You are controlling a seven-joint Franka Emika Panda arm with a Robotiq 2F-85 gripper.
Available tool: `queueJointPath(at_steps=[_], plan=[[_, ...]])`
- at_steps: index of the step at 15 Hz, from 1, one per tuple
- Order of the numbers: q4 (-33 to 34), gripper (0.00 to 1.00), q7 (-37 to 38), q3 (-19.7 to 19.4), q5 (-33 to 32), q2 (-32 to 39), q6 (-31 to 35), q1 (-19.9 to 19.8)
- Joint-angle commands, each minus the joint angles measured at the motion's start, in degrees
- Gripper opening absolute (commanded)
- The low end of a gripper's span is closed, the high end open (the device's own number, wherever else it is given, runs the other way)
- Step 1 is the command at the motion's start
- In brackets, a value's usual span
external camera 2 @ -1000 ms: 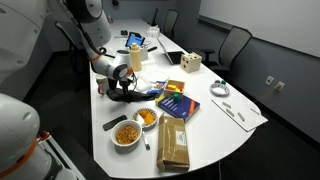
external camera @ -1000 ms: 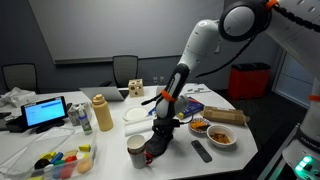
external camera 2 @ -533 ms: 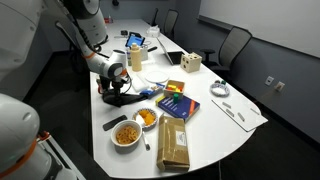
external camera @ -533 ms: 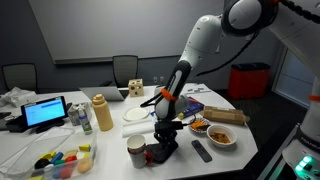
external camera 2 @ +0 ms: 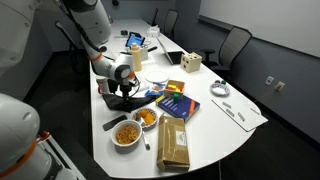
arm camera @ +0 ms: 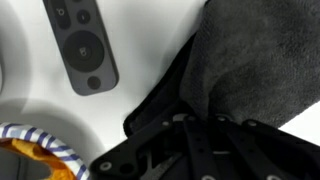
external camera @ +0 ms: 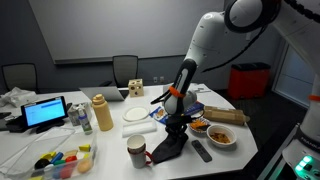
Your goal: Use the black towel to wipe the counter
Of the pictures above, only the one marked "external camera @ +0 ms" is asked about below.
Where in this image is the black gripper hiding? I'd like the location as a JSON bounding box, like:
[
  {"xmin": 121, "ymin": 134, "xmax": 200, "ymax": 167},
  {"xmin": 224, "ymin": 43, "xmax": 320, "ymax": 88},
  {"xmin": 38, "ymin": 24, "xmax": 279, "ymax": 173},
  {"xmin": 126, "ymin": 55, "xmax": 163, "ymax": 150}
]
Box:
[{"xmin": 165, "ymin": 114, "xmax": 194, "ymax": 138}]

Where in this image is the black towel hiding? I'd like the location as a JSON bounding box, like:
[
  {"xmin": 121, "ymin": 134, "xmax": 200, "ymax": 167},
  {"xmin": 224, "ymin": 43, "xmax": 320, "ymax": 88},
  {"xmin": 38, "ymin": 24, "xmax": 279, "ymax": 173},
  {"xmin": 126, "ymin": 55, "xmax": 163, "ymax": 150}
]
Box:
[{"xmin": 151, "ymin": 131, "xmax": 190, "ymax": 165}]

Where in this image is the patterned bowl with orange chips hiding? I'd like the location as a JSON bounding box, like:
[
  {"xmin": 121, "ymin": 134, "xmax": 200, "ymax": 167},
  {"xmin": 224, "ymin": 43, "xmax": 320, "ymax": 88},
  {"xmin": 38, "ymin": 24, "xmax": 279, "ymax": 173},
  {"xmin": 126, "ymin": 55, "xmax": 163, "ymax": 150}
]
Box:
[{"xmin": 188, "ymin": 116, "xmax": 212, "ymax": 136}]

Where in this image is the blue snack bag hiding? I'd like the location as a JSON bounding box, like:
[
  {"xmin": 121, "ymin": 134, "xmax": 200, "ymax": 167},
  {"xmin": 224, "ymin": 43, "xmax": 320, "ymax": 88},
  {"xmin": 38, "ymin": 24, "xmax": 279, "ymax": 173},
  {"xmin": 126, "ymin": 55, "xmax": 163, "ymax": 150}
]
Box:
[{"xmin": 148, "ymin": 105, "xmax": 170, "ymax": 126}]

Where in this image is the blue book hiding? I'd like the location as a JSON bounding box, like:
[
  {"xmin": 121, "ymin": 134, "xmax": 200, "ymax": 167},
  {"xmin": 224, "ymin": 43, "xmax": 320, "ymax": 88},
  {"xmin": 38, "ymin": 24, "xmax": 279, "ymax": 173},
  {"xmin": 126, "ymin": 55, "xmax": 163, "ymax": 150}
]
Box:
[{"xmin": 183, "ymin": 101, "xmax": 205, "ymax": 117}]

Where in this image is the black remote control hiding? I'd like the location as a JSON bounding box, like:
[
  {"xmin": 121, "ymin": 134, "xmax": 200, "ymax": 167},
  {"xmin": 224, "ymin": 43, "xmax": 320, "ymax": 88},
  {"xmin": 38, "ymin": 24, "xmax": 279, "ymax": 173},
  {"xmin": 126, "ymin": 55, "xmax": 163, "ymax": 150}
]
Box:
[{"xmin": 190, "ymin": 139, "xmax": 214, "ymax": 164}]

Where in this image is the white foam roll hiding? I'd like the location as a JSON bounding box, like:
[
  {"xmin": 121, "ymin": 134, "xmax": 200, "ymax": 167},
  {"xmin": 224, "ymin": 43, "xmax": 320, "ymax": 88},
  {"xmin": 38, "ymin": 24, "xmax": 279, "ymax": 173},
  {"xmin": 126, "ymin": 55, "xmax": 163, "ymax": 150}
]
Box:
[{"xmin": 121, "ymin": 120, "xmax": 158, "ymax": 139}]

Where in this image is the white bowl with pretzels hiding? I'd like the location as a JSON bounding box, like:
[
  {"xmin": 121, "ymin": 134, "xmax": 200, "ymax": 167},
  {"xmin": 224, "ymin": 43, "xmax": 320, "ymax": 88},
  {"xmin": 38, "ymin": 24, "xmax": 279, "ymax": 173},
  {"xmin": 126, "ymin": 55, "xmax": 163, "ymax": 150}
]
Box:
[{"xmin": 206, "ymin": 123, "xmax": 238, "ymax": 149}]

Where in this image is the white plate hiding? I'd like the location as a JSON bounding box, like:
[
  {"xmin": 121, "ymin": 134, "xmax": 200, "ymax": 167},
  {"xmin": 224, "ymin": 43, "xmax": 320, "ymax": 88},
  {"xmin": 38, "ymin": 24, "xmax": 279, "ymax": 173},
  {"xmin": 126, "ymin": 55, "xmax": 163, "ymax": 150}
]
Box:
[{"xmin": 122, "ymin": 105, "xmax": 151, "ymax": 123}]

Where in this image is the white flat board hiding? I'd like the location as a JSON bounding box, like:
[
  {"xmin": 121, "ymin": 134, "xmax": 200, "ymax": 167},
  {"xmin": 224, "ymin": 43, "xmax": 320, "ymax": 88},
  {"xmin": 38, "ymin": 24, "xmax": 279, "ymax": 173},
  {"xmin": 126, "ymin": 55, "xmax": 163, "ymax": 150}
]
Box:
[{"xmin": 189, "ymin": 83, "xmax": 213, "ymax": 95}]

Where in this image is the wooden cube with holes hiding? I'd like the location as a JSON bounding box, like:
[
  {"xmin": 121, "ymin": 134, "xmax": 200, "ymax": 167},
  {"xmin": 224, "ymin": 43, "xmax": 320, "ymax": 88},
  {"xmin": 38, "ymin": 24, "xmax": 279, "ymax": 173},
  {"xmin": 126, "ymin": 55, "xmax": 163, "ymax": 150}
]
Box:
[{"xmin": 127, "ymin": 78, "xmax": 145, "ymax": 99}]

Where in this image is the tan squeeze bottle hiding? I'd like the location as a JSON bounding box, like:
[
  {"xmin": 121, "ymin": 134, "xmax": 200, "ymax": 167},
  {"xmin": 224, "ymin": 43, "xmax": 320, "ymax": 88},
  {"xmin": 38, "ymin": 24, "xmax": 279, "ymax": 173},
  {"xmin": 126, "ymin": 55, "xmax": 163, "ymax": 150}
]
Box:
[{"xmin": 91, "ymin": 93, "xmax": 115, "ymax": 132}]

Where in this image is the black mesh office chair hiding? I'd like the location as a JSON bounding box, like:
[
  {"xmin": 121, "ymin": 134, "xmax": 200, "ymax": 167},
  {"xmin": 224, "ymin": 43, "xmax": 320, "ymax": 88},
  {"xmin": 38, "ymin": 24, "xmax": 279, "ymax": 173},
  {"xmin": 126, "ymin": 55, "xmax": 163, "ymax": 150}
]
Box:
[
  {"xmin": 1, "ymin": 62, "xmax": 39, "ymax": 94},
  {"xmin": 98, "ymin": 54, "xmax": 140, "ymax": 89}
]

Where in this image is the red bin black lid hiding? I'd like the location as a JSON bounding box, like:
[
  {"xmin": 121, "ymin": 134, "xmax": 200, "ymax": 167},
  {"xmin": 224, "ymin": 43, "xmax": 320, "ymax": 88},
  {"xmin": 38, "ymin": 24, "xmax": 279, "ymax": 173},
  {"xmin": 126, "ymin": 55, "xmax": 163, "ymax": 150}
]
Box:
[{"xmin": 227, "ymin": 61, "xmax": 272, "ymax": 101}]

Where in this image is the grey laptop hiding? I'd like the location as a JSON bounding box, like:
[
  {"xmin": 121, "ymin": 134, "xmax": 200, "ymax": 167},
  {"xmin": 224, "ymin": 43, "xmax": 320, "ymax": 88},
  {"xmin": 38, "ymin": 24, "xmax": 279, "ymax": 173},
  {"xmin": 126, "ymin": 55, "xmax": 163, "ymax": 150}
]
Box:
[{"xmin": 78, "ymin": 85, "xmax": 130, "ymax": 102}]

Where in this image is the clear plastic container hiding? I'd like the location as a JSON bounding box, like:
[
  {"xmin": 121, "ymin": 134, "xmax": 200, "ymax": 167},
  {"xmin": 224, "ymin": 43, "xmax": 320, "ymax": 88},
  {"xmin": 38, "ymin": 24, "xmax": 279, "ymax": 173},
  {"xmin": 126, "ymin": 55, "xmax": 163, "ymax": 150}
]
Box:
[{"xmin": 29, "ymin": 132, "xmax": 99, "ymax": 180}]

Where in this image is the small clear spray bottle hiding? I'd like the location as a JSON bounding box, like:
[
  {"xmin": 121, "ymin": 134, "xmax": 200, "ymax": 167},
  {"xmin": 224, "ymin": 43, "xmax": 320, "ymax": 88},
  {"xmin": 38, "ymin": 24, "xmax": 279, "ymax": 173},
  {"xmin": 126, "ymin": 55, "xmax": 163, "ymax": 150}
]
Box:
[{"xmin": 77, "ymin": 106, "xmax": 94, "ymax": 136}]

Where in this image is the yellow wedge block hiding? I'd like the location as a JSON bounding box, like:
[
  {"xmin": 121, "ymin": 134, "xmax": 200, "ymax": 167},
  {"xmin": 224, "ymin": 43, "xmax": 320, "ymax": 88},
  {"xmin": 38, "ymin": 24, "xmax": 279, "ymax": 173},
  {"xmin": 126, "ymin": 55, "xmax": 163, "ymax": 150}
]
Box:
[{"xmin": 77, "ymin": 143, "xmax": 92, "ymax": 153}]

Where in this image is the orange egg toy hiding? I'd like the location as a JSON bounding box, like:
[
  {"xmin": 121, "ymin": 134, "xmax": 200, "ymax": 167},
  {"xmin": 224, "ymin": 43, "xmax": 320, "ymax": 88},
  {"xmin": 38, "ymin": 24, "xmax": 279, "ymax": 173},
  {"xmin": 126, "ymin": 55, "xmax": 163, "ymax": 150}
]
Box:
[{"xmin": 76, "ymin": 157, "xmax": 94, "ymax": 175}]

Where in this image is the metal robot stand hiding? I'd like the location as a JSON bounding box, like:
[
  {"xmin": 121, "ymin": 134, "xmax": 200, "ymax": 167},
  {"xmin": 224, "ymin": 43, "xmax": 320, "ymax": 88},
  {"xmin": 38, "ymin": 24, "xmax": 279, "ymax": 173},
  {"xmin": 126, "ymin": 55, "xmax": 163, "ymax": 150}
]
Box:
[{"xmin": 256, "ymin": 122, "xmax": 301, "ymax": 180}]

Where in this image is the white milk carton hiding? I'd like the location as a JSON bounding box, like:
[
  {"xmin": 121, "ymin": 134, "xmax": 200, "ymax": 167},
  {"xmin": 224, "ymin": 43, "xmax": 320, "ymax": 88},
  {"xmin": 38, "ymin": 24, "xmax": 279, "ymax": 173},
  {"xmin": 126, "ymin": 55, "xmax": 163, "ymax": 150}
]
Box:
[{"xmin": 67, "ymin": 102, "xmax": 93, "ymax": 127}]

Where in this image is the tan wooden block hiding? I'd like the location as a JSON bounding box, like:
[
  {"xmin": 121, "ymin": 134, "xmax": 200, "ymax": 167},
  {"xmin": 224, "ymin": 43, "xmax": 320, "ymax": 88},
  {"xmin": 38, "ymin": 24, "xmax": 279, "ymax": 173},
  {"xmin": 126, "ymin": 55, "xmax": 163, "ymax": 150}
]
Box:
[{"xmin": 62, "ymin": 149, "xmax": 80, "ymax": 158}]

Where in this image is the red toy block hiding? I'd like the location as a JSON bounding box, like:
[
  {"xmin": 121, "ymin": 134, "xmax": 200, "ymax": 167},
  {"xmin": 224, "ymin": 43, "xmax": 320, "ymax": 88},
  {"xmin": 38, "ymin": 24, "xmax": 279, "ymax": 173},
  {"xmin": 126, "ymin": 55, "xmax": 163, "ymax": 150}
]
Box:
[{"xmin": 59, "ymin": 155, "xmax": 79, "ymax": 180}]

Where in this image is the green toy block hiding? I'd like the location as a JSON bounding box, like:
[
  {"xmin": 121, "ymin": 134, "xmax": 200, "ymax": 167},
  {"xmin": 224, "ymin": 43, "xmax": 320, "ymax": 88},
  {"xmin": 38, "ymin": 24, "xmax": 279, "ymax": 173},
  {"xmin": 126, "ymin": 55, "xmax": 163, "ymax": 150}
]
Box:
[{"xmin": 52, "ymin": 159, "xmax": 67, "ymax": 167}]

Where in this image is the blue cylinder block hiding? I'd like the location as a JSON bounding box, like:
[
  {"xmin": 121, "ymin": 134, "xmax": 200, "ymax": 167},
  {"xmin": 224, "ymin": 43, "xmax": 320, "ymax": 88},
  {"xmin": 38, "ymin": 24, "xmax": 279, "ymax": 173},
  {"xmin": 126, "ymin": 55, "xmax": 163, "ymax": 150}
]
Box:
[{"xmin": 49, "ymin": 151, "xmax": 65, "ymax": 165}]

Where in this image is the glass door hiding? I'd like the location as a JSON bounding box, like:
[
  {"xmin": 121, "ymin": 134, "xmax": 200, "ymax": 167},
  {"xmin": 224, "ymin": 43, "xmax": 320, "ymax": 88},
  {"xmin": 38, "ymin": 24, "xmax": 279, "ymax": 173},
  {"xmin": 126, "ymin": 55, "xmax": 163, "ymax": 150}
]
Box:
[{"xmin": 271, "ymin": 44, "xmax": 316, "ymax": 109}]

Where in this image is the black tablet stand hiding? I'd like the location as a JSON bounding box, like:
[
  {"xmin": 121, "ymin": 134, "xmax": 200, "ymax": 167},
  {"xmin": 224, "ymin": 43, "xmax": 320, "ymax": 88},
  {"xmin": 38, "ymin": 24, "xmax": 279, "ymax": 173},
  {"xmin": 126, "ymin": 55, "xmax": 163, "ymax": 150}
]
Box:
[{"xmin": 4, "ymin": 114, "xmax": 68, "ymax": 135}]

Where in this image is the yellow toy block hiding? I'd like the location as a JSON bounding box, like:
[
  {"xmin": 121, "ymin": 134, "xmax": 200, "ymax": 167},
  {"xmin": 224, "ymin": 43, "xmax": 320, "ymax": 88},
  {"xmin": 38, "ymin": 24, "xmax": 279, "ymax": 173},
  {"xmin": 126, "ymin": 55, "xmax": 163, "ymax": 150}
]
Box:
[{"xmin": 40, "ymin": 151, "xmax": 57, "ymax": 161}]

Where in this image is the black tablet lit screen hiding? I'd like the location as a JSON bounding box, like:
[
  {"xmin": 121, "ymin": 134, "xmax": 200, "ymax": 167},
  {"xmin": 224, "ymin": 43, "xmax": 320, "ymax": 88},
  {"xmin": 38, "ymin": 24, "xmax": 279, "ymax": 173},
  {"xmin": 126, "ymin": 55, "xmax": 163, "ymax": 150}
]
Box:
[{"xmin": 20, "ymin": 95, "xmax": 69, "ymax": 130}]

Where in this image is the white toy block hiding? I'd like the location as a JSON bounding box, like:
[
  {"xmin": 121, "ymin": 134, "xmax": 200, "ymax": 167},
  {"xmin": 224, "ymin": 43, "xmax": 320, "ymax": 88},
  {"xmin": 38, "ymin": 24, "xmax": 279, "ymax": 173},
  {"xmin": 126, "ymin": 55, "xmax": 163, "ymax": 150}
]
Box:
[{"xmin": 42, "ymin": 163, "xmax": 55, "ymax": 173}]

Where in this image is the black toy block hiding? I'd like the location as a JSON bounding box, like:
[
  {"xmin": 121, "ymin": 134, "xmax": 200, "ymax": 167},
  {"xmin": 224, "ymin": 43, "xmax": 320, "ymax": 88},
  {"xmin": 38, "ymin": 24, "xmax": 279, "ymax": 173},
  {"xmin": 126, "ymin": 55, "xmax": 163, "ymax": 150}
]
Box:
[{"xmin": 33, "ymin": 158, "xmax": 51, "ymax": 170}]

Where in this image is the white crumpled plastic bag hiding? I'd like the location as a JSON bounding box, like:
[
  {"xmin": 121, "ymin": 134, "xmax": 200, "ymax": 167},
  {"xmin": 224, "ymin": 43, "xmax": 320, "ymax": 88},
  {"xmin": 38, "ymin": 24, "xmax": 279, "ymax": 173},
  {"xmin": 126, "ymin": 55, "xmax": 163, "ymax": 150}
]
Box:
[{"xmin": 0, "ymin": 86, "xmax": 37, "ymax": 109}]

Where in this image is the white mug red handle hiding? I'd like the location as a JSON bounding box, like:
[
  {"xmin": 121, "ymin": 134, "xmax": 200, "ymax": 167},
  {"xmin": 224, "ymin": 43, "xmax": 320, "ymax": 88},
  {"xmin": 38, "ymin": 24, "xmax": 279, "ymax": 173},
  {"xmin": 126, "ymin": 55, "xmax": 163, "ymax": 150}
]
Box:
[{"xmin": 126, "ymin": 133, "xmax": 154, "ymax": 170}]

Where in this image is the large wall whiteboard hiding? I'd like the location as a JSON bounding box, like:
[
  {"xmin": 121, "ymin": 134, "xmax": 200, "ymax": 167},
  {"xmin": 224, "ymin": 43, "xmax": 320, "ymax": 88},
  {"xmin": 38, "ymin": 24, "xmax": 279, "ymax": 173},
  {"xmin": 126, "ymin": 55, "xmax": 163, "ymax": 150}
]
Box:
[{"xmin": 27, "ymin": 0, "xmax": 226, "ymax": 65}]

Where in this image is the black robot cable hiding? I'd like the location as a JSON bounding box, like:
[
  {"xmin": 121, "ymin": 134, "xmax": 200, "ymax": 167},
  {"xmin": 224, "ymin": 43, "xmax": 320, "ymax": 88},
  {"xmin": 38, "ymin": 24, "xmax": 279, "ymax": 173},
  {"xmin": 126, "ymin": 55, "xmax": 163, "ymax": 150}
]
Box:
[{"xmin": 150, "ymin": 0, "xmax": 320, "ymax": 106}]

